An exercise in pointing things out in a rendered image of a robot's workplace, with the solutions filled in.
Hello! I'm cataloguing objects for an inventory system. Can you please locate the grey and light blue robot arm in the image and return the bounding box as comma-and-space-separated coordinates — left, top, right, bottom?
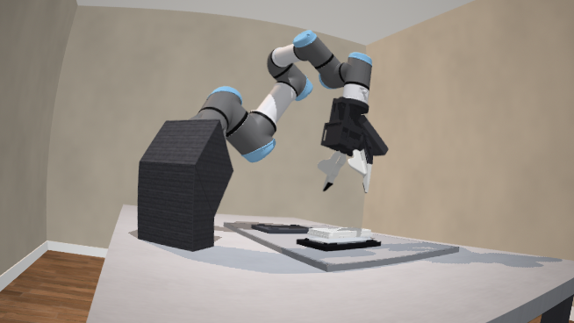
188, 30, 388, 162

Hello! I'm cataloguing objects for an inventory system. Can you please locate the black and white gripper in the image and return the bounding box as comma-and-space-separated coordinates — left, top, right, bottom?
318, 97, 373, 193

